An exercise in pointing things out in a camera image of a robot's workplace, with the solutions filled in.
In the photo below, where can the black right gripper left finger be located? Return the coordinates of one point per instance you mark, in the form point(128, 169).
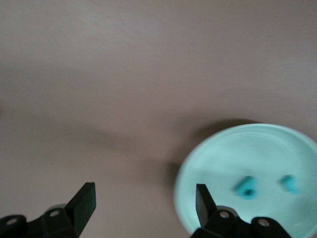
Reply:
point(62, 223)

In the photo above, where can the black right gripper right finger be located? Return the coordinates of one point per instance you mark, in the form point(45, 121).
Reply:
point(223, 225)

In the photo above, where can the teal letter b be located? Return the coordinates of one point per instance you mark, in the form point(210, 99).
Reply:
point(241, 188)

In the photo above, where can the teal letter r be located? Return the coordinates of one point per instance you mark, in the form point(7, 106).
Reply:
point(291, 184)

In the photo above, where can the light green plate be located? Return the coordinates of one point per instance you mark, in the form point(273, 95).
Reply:
point(247, 153)

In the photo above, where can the brown table cover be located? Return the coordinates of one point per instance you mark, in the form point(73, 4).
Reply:
point(99, 74)

